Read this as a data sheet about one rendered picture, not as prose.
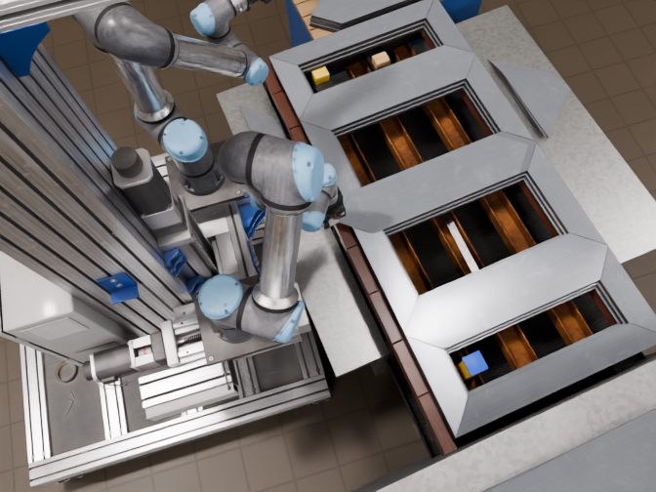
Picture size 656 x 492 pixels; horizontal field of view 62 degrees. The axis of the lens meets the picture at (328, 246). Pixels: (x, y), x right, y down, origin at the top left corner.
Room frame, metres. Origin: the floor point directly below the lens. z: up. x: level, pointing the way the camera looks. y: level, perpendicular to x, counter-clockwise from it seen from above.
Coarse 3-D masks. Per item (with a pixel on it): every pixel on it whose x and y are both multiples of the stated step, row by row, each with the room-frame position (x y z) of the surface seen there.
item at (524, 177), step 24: (408, 24) 1.63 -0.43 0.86; (360, 48) 1.56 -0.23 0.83; (432, 96) 1.28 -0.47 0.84; (360, 120) 1.21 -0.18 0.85; (528, 144) 1.01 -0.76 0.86; (480, 192) 0.85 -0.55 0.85; (432, 216) 0.79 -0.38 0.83; (552, 216) 0.73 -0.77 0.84; (600, 288) 0.45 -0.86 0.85; (528, 312) 0.40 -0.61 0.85; (480, 336) 0.35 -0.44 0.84
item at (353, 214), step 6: (348, 198) 0.88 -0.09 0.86; (354, 198) 0.88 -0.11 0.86; (348, 204) 0.86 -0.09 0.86; (354, 204) 0.85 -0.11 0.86; (348, 210) 0.83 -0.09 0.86; (354, 210) 0.83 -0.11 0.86; (360, 210) 0.83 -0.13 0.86; (348, 216) 0.81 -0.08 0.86; (354, 216) 0.81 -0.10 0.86; (360, 216) 0.81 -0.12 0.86; (348, 222) 0.79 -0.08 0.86; (354, 222) 0.79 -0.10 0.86; (360, 222) 0.78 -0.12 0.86; (366, 222) 0.78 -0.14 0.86; (360, 228) 0.76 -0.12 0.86; (366, 228) 0.76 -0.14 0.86
